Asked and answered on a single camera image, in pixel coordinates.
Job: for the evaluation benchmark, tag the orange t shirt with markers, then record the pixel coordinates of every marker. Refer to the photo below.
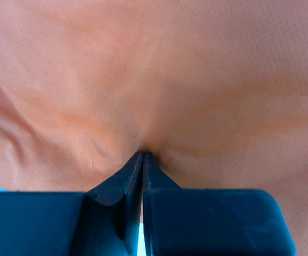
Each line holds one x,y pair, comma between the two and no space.
217,90

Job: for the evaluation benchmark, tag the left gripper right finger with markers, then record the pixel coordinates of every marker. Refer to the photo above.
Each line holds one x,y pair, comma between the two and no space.
153,178

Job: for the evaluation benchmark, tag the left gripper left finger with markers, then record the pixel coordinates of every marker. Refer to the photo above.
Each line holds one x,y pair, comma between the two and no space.
109,219

